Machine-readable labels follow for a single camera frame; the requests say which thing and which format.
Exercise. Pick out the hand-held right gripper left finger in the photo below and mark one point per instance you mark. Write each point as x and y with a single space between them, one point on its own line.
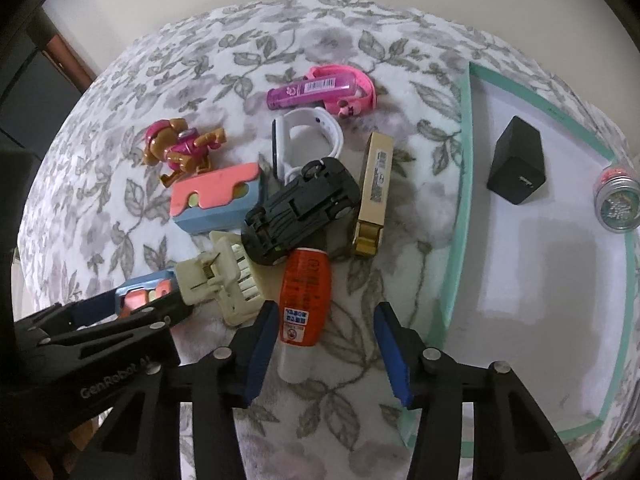
260 352

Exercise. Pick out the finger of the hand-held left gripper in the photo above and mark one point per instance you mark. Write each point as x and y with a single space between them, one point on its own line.
92 310
150 322

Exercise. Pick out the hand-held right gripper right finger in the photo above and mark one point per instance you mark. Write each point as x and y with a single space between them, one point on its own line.
395 360

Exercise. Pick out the small blue and orange toy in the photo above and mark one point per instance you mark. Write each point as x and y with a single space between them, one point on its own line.
137 300

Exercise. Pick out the orange bottle with white cap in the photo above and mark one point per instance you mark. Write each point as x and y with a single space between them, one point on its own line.
305 290

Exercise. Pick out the cream hair claw clip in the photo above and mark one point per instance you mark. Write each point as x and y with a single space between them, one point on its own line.
225 280

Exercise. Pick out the pink and blue toy block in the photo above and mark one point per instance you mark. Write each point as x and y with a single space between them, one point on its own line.
210 195

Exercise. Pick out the black toy car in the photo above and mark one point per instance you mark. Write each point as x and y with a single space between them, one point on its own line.
300 205

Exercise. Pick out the white tray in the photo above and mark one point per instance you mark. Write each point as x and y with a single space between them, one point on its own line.
525 270

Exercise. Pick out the brown and pink dog toy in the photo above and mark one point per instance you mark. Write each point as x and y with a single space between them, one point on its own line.
182 152

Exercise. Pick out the gold rectangular box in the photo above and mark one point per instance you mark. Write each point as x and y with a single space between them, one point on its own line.
375 185

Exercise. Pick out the black charger adapter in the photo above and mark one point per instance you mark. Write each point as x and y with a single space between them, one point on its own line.
517 160

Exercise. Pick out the white smartwatch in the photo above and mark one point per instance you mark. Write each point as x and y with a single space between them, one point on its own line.
325 122

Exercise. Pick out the pink kids watch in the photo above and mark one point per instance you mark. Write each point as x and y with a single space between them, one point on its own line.
367 96

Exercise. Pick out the purple tube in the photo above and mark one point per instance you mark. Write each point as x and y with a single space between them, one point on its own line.
310 91

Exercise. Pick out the glass jar with metal lid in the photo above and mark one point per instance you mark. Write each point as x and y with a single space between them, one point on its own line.
617 200

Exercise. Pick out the dark cabinet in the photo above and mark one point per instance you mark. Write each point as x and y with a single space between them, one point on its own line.
30 90

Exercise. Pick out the brown wooden frame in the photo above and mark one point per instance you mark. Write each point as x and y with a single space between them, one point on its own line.
70 57

